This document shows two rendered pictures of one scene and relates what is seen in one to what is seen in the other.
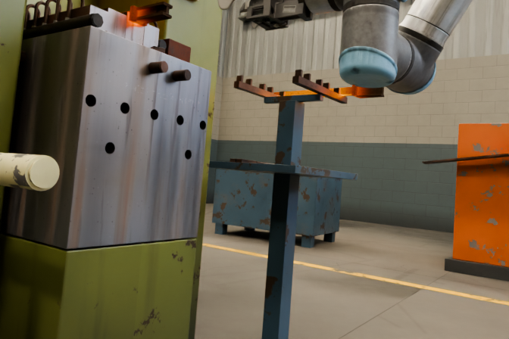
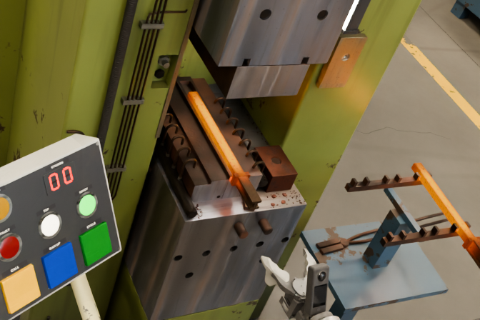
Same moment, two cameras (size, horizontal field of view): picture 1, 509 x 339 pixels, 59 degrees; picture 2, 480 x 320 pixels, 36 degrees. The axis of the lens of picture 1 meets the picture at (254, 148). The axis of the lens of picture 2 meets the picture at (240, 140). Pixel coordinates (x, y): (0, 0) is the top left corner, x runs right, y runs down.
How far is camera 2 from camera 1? 1.67 m
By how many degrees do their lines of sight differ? 45
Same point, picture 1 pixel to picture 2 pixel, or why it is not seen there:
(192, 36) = (329, 112)
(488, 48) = not seen: outside the picture
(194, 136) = (272, 248)
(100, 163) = (179, 283)
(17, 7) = (146, 156)
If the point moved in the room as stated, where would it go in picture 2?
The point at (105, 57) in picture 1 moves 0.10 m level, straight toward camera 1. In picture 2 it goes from (194, 233) to (185, 261)
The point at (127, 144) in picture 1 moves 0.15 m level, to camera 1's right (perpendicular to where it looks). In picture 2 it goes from (204, 270) to (248, 300)
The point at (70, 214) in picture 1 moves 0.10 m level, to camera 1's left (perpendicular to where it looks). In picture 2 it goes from (153, 308) to (126, 289)
